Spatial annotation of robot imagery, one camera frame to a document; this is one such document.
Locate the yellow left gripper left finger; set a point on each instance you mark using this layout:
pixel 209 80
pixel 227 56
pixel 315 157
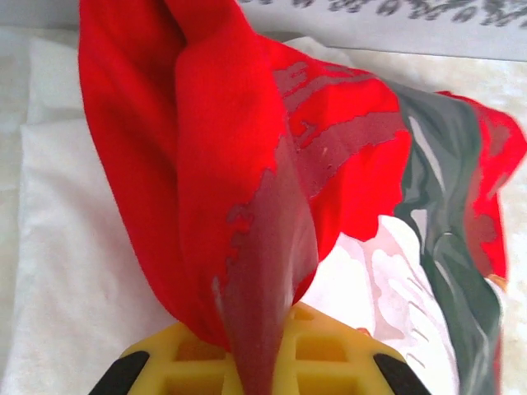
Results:
pixel 164 362

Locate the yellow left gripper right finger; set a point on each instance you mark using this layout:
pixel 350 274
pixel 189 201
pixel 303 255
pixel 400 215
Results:
pixel 329 354

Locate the red t-shirt with grey print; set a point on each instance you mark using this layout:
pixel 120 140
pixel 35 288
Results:
pixel 214 144

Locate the white t-shirt with black print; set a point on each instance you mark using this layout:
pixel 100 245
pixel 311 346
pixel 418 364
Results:
pixel 62 247

